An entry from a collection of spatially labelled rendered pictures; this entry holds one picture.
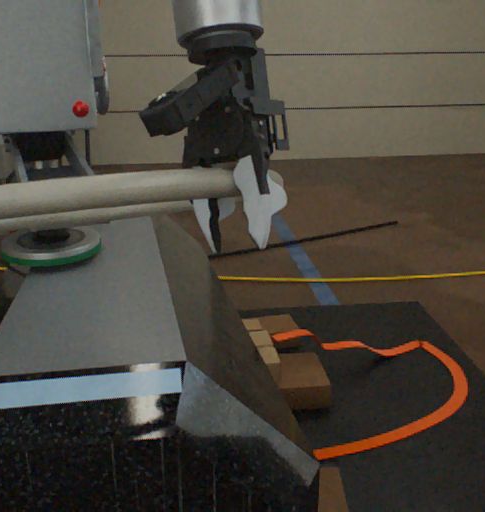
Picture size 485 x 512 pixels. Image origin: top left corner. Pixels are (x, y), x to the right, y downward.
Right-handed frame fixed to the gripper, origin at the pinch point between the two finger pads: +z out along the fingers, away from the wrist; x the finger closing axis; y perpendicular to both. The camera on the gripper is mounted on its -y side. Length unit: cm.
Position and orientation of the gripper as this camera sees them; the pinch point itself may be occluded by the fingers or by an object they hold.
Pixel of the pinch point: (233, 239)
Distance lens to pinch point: 65.4
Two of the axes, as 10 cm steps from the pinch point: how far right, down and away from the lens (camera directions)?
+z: 1.2, 9.9, 0.5
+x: -7.9, 0.7, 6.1
